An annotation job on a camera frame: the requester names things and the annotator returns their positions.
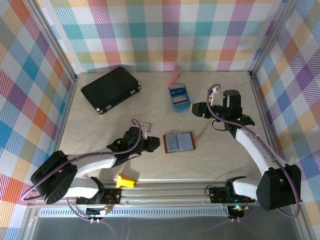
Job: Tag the blue oval tray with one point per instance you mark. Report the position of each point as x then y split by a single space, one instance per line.
182 108

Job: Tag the brown leather card holder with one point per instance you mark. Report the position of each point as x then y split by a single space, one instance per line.
178 142

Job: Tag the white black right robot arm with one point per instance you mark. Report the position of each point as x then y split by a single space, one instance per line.
252 150

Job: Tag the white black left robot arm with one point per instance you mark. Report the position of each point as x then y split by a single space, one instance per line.
95 161

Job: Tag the stack of plastic cards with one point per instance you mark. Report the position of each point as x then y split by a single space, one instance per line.
178 90

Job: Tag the pink toy microphone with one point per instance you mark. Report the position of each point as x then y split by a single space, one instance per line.
175 76

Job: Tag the yellow plastic part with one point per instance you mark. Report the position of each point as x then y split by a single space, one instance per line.
126 181

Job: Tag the black hard case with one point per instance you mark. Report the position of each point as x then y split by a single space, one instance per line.
110 87

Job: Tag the black controller board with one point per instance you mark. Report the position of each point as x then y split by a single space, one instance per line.
96 212
237 211

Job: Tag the aluminium side rail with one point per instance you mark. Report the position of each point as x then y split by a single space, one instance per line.
63 125
264 112

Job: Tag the aluminium frame rail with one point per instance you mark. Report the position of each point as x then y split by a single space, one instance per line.
175 195

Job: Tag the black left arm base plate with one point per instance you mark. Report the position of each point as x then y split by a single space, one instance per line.
112 196

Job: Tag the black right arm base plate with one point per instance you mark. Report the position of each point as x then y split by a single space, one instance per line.
217 195

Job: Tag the aluminium frame post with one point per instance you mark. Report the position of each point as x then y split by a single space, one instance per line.
52 37
272 37

